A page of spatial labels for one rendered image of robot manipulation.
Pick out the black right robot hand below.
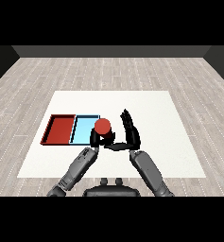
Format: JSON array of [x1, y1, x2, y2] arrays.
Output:
[[103, 109, 142, 152]]

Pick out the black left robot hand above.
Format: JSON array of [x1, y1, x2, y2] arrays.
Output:
[[89, 128, 116, 149]]

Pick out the red can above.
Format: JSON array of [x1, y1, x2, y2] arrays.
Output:
[[94, 117, 112, 139]]

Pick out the light blue shallow open box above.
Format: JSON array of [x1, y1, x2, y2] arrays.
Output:
[[68, 113, 101, 147]]

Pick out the red shallow open box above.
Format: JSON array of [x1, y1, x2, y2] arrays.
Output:
[[40, 113, 77, 147]]

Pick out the dark grey robot body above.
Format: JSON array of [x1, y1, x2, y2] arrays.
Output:
[[82, 177, 142, 198]]

